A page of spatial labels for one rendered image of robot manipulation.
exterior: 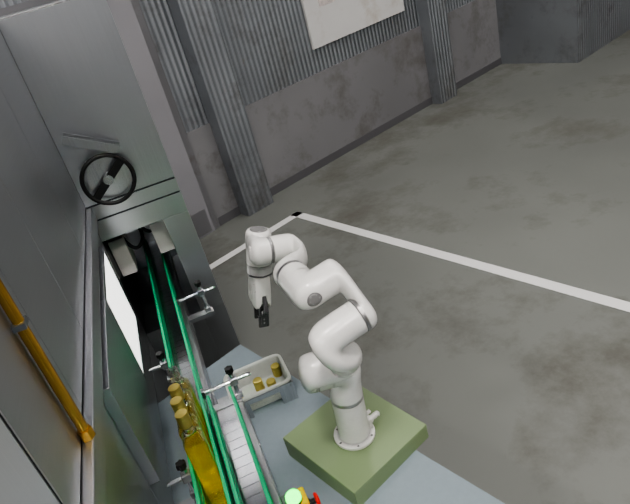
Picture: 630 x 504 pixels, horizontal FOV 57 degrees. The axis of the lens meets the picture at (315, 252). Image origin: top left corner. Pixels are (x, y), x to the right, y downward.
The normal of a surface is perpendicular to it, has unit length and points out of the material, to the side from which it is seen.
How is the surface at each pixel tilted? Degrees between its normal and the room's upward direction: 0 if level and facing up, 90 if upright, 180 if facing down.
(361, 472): 4
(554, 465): 0
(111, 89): 90
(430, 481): 0
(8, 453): 90
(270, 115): 90
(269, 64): 90
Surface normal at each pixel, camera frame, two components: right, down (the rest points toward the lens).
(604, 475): -0.24, -0.85
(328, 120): 0.65, 0.22
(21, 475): 0.33, 0.39
